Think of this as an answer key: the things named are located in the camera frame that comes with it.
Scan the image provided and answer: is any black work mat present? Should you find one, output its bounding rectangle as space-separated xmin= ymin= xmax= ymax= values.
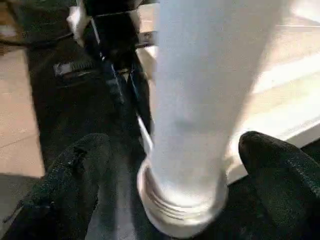
xmin=25 ymin=30 xmax=320 ymax=240

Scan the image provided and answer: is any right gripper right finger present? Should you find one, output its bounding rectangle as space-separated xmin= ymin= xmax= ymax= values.
xmin=237 ymin=131 xmax=320 ymax=240

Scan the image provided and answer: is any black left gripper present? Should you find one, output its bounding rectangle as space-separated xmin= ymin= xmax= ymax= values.
xmin=82 ymin=0 xmax=153 ymax=135

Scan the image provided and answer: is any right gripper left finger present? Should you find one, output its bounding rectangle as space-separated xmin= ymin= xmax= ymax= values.
xmin=0 ymin=132 xmax=112 ymax=240

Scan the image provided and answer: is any white plastic table leg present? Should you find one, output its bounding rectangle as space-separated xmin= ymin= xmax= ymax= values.
xmin=136 ymin=0 xmax=286 ymax=238

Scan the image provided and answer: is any white plastic table top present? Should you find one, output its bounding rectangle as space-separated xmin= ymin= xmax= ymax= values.
xmin=135 ymin=0 xmax=320 ymax=183

